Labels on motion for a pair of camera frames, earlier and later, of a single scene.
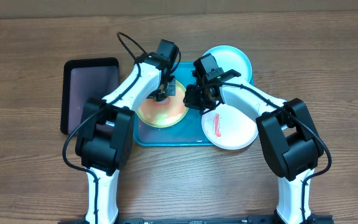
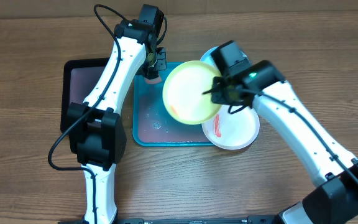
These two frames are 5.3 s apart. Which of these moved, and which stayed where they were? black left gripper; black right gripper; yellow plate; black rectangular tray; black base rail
Moved: black right gripper; black left gripper; yellow plate
Stayed: black base rail; black rectangular tray
